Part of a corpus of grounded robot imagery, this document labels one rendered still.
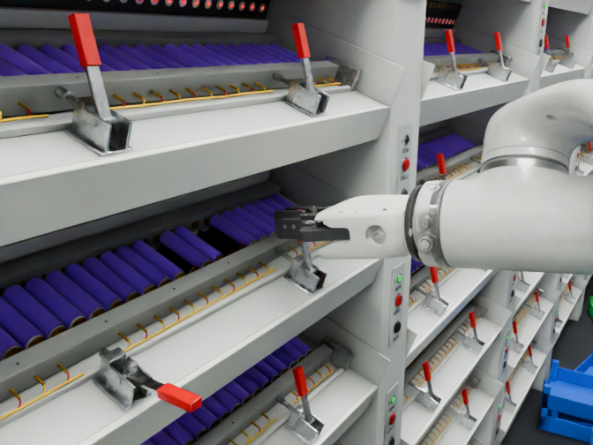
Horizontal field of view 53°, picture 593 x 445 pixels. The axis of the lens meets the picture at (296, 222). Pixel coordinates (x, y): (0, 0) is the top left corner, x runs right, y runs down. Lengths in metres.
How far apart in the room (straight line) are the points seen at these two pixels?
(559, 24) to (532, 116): 1.60
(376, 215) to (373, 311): 0.30
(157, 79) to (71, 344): 0.23
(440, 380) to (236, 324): 0.76
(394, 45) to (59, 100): 0.43
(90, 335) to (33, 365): 0.05
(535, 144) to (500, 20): 0.91
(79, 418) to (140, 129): 0.22
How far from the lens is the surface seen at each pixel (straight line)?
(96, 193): 0.43
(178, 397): 0.46
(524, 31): 1.44
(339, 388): 0.87
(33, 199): 0.40
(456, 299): 1.20
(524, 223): 0.53
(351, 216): 0.58
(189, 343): 0.57
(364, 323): 0.87
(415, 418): 1.19
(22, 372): 0.50
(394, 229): 0.57
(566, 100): 0.52
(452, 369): 1.35
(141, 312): 0.56
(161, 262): 0.63
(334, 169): 0.83
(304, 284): 0.69
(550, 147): 0.57
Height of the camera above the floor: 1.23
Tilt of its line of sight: 17 degrees down
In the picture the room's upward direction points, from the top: straight up
